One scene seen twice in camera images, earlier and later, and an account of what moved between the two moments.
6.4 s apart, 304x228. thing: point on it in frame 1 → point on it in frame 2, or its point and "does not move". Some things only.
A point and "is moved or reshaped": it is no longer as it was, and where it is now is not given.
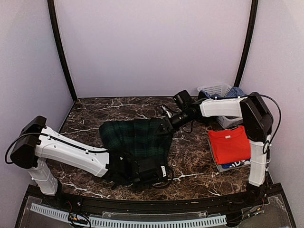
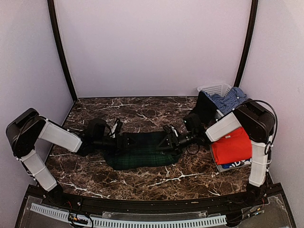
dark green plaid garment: (137, 137) is moved or reshaped
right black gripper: (166, 124) → (172, 139)
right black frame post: (242, 66) does not move
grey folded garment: (219, 166) does not move
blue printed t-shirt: (244, 163) does not move
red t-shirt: (230, 145) does not move
